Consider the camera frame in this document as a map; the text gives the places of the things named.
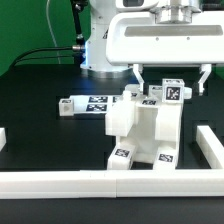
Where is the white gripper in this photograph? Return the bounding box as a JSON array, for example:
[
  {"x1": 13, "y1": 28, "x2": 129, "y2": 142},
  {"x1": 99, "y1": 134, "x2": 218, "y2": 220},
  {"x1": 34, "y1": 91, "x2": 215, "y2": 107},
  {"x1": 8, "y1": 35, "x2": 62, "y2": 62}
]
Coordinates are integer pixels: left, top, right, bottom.
[{"x1": 106, "y1": 0, "x2": 224, "y2": 96}]

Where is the white cube nut with marker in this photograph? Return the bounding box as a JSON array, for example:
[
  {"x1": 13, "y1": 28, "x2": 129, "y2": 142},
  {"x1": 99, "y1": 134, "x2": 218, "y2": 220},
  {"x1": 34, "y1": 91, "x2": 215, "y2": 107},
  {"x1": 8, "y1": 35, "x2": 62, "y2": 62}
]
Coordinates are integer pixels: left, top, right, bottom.
[{"x1": 162, "y1": 79, "x2": 185, "y2": 103}]

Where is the white chair backrest frame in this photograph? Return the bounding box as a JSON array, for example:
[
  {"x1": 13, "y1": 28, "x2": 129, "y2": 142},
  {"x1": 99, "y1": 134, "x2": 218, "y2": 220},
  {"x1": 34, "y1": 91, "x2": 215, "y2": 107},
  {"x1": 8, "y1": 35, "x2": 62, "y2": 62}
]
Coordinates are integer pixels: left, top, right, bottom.
[{"x1": 105, "y1": 84, "x2": 192, "y2": 143}]

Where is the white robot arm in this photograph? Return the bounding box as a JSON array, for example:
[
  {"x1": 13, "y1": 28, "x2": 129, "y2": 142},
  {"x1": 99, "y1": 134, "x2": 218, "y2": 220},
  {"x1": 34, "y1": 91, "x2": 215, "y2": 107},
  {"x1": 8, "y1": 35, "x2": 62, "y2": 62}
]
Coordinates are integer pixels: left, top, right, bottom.
[{"x1": 87, "y1": 0, "x2": 224, "y2": 66}]

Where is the white marker base sheet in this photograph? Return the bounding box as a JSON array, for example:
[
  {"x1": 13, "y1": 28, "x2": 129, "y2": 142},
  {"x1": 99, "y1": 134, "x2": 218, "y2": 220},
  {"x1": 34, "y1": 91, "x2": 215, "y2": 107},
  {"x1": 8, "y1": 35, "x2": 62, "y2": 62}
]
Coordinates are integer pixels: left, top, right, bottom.
[{"x1": 70, "y1": 95, "x2": 120, "y2": 114}]

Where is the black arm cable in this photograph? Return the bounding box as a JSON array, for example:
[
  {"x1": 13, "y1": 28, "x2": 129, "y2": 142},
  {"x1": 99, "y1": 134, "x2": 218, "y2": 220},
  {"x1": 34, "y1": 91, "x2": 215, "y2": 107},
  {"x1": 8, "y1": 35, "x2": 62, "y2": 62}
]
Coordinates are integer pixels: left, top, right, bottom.
[{"x1": 9, "y1": 0, "x2": 88, "y2": 69}]

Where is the white U-shaped fence frame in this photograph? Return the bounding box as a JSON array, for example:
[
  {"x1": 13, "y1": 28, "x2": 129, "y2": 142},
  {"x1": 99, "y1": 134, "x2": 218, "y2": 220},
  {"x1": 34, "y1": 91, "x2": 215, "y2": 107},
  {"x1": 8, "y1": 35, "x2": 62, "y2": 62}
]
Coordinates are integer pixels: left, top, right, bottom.
[{"x1": 0, "y1": 125, "x2": 224, "y2": 200}]

